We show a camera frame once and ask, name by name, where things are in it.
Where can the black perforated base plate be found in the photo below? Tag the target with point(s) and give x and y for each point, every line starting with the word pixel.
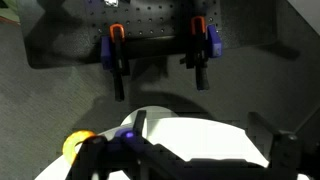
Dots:
pixel 150 20

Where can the black orange bar clamp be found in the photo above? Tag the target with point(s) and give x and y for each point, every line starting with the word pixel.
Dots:
pixel 117 66
pixel 200 60

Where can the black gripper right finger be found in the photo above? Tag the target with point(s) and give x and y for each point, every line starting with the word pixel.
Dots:
pixel 285 153

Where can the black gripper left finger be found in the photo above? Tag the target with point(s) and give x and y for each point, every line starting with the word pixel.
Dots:
pixel 88 160

